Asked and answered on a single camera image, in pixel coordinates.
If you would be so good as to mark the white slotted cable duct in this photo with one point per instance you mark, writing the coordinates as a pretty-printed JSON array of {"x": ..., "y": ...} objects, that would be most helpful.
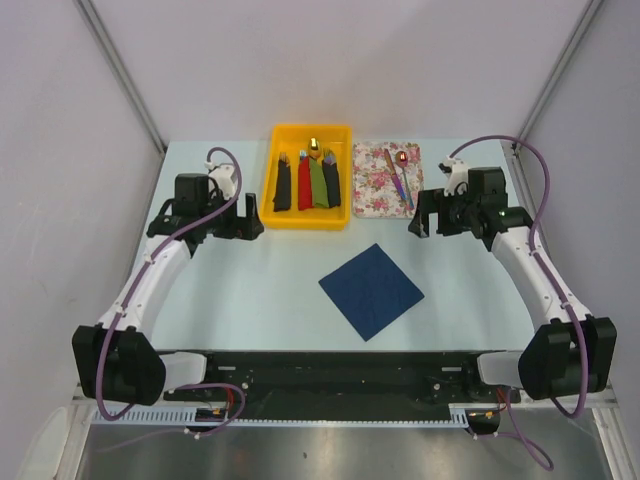
[{"x": 174, "y": 416}]

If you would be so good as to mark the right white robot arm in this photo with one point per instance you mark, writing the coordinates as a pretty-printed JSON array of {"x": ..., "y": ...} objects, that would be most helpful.
[{"x": 571, "y": 350}]

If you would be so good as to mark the yellow plastic bin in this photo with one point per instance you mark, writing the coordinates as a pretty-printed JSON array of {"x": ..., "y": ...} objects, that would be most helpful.
[{"x": 291, "y": 139}]

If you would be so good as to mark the black napkin roll left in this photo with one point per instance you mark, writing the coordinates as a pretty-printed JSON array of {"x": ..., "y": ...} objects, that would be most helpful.
[{"x": 282, "y": 196}]

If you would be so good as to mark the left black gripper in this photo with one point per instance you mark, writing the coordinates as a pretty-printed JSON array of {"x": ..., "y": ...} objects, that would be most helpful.
[{"x": 248, "y": 227}]

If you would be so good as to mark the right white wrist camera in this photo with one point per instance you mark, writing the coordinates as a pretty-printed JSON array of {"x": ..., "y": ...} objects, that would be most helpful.
[{"x": 456, "y": 173}]

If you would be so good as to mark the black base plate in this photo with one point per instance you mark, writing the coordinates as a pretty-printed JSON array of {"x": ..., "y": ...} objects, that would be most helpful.
[{"x": 345, "y": 386}]

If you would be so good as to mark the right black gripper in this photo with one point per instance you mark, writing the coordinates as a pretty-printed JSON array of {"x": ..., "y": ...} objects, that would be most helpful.
[{"x": 434, "y": 201}]

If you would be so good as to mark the black napkin roll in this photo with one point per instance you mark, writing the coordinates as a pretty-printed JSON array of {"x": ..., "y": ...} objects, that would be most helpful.
[
  {"x": 282, "y": 196},
  {"x": 331, "y": 176}
]

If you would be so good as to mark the dark blue paper napkin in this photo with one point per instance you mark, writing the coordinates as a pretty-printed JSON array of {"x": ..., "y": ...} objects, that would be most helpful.
[{"x": 371, "y": 291}]

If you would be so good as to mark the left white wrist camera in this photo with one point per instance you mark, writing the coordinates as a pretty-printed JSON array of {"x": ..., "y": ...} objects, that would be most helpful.
[{"x": 223, "y": 180}]

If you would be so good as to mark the iridescent rainbow knife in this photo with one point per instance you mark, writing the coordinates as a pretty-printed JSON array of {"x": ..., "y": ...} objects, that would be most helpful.
[{"x": 394, "y": 177}]

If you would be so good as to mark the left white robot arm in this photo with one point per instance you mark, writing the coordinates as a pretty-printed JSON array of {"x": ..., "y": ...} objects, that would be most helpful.
[{"x": 114, "y": 358}]

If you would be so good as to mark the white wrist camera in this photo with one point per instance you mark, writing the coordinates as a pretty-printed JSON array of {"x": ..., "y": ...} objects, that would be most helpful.
[
  {"x": 456, "y": 173},
  {"x": 223, "y": 180}
]

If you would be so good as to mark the iridescent rainbow spoon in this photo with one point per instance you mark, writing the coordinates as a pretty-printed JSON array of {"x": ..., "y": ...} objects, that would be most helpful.
[{"x": 402, "y": 162}]

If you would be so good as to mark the black napkin roll right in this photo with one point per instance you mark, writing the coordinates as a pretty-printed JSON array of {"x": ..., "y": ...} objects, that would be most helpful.
[{"x": 331, "y": 176}]

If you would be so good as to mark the red napkin roll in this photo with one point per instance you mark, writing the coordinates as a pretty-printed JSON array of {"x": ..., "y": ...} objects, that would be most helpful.
[{"x": 304, "y": 182}]

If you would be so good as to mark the green napkin roll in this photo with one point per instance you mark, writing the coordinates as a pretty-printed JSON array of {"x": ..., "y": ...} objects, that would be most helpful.
[{"x": 318, "y": 185}]

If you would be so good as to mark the floral rectangular tray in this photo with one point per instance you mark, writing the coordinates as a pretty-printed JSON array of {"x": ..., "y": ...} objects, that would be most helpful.
[{"x": 373, "y": 193}]

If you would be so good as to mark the gold spoon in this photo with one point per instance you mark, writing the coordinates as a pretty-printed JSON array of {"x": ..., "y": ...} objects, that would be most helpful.
[{"x": 314, "y": 148}]

